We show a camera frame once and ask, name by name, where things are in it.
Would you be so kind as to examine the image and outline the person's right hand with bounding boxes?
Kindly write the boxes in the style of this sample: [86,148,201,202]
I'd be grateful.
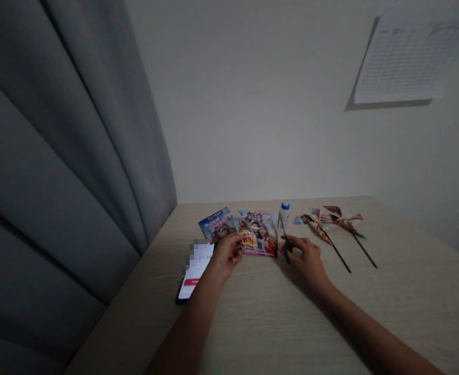
[280,235,325,286]

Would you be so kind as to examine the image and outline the person's left hand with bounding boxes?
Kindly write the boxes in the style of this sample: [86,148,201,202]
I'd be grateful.
[208,233,247,283]

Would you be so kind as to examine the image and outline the black scissors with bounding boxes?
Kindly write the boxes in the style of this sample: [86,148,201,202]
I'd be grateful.
[277,212,292,265]

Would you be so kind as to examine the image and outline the colourful printed flyer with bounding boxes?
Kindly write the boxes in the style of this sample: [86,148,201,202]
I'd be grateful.
[235,210,279,259]

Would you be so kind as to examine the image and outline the paper pinwheel on black stick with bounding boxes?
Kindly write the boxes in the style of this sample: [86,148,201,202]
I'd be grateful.
[322,205,379,269]
[293,208,352,274]

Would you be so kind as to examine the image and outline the white glue bottle blue cap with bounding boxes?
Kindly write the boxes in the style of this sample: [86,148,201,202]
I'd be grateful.
[277,201,292,228]

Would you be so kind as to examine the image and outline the blue printed flyer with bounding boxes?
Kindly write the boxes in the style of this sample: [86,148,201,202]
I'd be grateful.
[198,206,239,241]

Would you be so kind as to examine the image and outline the black smartphone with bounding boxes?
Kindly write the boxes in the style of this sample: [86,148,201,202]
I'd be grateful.
[175,240,217,305]

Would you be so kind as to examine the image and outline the white printed paper sheet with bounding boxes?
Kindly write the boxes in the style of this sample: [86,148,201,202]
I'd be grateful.
[345,4,459,113]

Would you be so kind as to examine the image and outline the grey curtain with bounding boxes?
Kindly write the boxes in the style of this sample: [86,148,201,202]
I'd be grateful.
[0,0,178,375]

